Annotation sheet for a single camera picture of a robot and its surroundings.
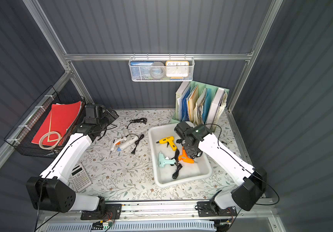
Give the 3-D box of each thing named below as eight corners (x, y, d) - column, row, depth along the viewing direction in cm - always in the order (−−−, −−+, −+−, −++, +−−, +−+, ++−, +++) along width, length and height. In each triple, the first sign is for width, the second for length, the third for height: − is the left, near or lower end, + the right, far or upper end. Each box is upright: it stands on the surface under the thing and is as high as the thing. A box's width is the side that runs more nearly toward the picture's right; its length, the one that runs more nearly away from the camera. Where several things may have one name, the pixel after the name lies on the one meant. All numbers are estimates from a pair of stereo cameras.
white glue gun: (113, 154, 96) (112, 152, 93) (109, 147, 99) (108, 145, 97) (139, 139, 103) (138, 136, 101) (134, 133, 107) (133, 130, 104)
